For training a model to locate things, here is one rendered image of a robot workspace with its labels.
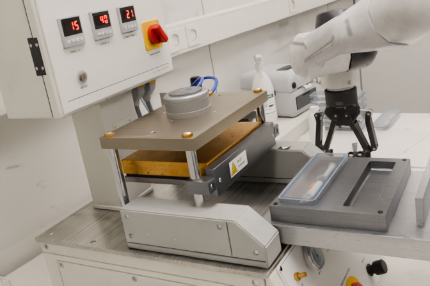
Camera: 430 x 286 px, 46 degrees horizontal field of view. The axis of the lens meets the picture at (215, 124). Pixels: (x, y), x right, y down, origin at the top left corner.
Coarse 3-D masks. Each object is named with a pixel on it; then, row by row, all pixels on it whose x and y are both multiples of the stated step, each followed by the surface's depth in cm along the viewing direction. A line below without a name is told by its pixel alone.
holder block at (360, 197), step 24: (360, 168) 81; (384, 168) 83; (408, 168) 80; (336, 192) 74; (360, 192) 77; (384, 192) 72; (288, 216) 73; (312, 216) 71; (336, 216) 69; (360, 216) 67; (384, 216) 66
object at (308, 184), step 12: (324, 156) 86; (336, 156) 86; (312, 168) 82; (324, 168) 81; (336, 168) 81; (300, 180) 78; (312, 180) 78; (324, 180) 77; (288, 192) 75; (300, 192) 74; (312, 192) 74
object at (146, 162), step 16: (240, 128) 91; (256, 128) 91; (208, 144) 86; (224, 144) 84; (128, 160) 84; (144, 160) 83; (160, 160) 82; (176, 160) 80; (208, 160) 78; (128, 176) 86; (144, 176) 84; (160, 176) 82; (176, 176) 80
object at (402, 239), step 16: (416, 176) 81; (416, 192) 76; (400, 208) 72; (416, 208) 66; (272, 224) 74; (288, 224) 73; (304, 224) 72; (400, 224) 68; (416, 224) 67; (288, 240) 73; (304, 240) 72; (320, 240) 70; (336, 240) 69; (352, 240) 68; (368, 240) 67; (384, 240) 66; (400, 240) 65; (416, 240) 64; (400, 256) 65; (416, 256) 64
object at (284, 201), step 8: (320, 152) 89; (344, 160) 84; (296, 176) 80; (328, 184) 76; (320, 192) 73; (280, 200) 74; (288, 200) 73; (296, 200) 72; (304, 200) 72; (312, 200) 71
